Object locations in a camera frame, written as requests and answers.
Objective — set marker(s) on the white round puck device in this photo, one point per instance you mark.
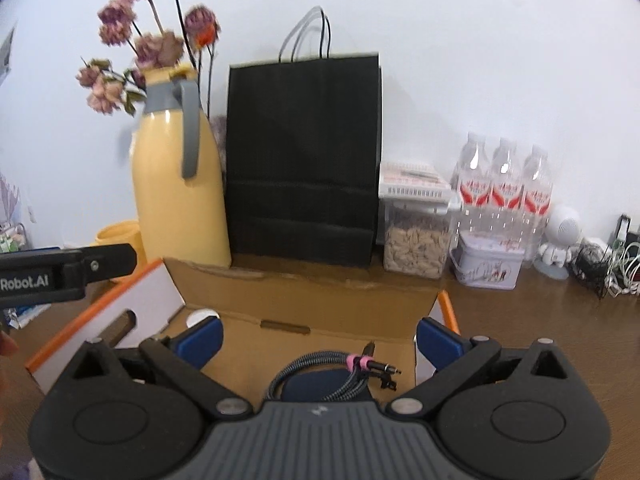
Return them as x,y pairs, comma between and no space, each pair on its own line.
200,315

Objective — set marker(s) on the yellow thermos jug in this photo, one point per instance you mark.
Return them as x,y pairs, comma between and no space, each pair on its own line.
177,173

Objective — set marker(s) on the dried pink rose bouquet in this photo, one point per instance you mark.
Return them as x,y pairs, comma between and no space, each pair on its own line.
137,24

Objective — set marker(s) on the clear seed container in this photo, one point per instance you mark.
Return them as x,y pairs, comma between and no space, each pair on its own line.
417,237

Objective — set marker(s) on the white flat box on container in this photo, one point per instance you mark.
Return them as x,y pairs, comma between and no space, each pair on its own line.
400,181

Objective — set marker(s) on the yellow ceramic mug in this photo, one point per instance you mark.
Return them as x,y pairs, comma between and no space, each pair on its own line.
125,232

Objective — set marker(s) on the water bottle right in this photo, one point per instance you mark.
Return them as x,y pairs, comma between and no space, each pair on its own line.
537,192

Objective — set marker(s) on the white metal tin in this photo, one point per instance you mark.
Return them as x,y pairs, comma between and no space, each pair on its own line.
486,261

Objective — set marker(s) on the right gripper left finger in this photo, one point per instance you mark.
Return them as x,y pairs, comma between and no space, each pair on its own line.
178,362

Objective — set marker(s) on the red orange cardboard box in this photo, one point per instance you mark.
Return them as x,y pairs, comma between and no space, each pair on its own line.
269,320

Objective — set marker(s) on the person hand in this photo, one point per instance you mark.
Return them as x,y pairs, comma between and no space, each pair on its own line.
8,347

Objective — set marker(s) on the water bottle left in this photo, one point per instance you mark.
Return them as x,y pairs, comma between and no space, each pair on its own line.
471,180

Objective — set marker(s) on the water bottle middle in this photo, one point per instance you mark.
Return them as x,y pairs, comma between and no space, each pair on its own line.
506,188

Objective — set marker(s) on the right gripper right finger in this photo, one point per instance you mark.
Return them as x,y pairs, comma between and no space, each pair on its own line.
446,364

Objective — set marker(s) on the black paper shopping bag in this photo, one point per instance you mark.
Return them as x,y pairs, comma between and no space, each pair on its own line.
303,150

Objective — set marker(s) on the white robot figurine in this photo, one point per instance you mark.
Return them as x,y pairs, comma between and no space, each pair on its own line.
562,233

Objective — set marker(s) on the navy blue pouch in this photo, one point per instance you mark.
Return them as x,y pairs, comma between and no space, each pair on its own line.
310,385

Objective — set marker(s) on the water bottle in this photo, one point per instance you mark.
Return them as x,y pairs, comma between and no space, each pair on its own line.
506,188
537,192
471,180

